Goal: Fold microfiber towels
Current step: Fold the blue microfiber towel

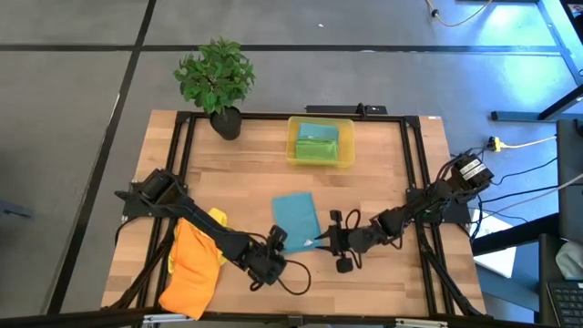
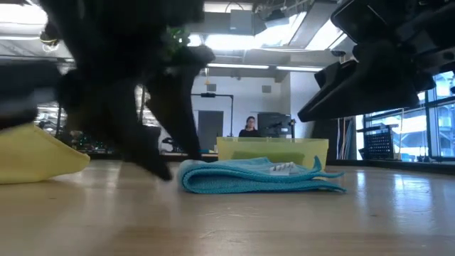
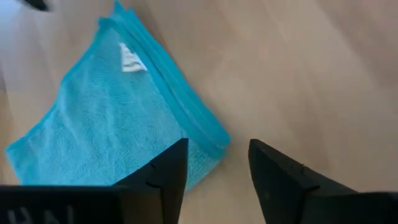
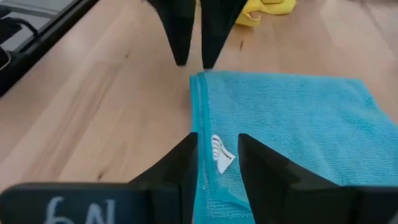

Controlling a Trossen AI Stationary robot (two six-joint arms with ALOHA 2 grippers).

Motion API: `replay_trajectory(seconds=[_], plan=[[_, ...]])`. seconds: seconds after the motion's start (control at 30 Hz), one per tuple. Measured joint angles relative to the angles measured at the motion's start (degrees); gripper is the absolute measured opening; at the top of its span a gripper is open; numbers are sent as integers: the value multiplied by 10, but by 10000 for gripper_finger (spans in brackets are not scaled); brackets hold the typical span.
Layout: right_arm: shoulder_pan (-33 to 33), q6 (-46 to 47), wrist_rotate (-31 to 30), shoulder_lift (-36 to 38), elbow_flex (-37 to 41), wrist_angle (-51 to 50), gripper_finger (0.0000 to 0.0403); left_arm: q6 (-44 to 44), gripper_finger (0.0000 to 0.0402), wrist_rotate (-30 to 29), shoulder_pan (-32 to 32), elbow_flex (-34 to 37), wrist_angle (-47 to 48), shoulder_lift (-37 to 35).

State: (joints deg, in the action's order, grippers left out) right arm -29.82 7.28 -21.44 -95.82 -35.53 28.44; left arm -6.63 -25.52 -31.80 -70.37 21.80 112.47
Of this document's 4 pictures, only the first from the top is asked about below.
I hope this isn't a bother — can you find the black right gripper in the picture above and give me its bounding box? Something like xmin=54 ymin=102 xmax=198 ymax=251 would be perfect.
xmin=313 ymin=209 xmax=388 ymax=274

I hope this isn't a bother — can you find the blue microfiber towel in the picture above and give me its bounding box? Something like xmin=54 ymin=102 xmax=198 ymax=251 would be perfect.
xmin=271 ymin=190 xmax=323 ymax=255
xmin=298 ymin=122 xmax=341 ymax=143

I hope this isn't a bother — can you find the yellow microfiber towel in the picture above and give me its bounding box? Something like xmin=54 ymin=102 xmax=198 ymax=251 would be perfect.
xmin=168 ymin=207 xmax=229 ymax=274

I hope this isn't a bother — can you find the orange microfiber towel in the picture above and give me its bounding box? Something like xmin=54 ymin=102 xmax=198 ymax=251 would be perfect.
xmin=158 ymin=217 xmax=224 ymax=321

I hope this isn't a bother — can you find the green microfiber towel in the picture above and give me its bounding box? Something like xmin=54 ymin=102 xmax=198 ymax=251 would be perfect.
xmin=295 ymin=138 xmax=339 ymax=161

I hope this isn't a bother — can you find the yellow translucent plastic bin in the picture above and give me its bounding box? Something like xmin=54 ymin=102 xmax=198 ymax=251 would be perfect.
xmin=285 ymin=116 xmax=355 ymax=169

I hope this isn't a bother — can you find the white paper sheet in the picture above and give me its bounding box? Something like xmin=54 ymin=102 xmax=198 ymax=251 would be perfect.
xmin=473 ymin=209 xmax=518 ymax=279

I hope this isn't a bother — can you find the black crossbeam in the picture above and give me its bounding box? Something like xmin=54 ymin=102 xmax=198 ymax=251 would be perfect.
xmin=0 ymin=308 xmax=547 ymax=328

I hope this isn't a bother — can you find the green plant in black pot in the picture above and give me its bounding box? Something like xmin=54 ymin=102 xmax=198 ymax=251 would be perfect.
xmin=172 ymin=36 xmax=256 ymax=141

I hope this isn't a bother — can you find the white cloth bundle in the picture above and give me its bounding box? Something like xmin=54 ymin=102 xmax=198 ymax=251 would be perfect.
xmin=555 ymin=241 xmax=583 ymax=281

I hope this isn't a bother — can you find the black keyboard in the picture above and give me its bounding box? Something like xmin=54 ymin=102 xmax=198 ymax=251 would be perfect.
xmin=546 ymin=280 xmax=583 ymax=327

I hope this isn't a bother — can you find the black computer case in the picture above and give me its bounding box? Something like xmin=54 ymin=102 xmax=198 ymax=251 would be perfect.
xmin=556 ymin=118 xmax=583 ymax=242

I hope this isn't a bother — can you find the silver aluminium bracket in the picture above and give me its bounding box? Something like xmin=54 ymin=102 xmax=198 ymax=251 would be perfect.
xmin=143 ymin=313 xmax=196 ymax=325
xmin=394 ymin=317 xmax=450 ymax=328

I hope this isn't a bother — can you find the black aluminium table frame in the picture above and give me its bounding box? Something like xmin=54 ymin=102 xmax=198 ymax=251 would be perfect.
xmin=102 ymin=110 xmax=486 ymax=319

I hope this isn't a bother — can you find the yellow extension cable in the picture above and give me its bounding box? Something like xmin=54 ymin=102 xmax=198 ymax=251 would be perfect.
xmin=486 ymin=135 xmax=558 ymax=152

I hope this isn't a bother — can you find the white cable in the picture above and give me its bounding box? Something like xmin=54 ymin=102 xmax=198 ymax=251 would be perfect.
xmin=482 ymin=172 xmax=583 ymax=216

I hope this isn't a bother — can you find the metal desk leg frame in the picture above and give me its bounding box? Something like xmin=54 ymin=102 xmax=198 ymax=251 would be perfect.
xmin=490 ymin=0 xmax=583 ymax=123

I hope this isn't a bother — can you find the tan cable with black plug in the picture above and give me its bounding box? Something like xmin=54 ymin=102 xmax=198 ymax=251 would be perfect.
xmin=424 ymin=0 xmax=494 ymax=27

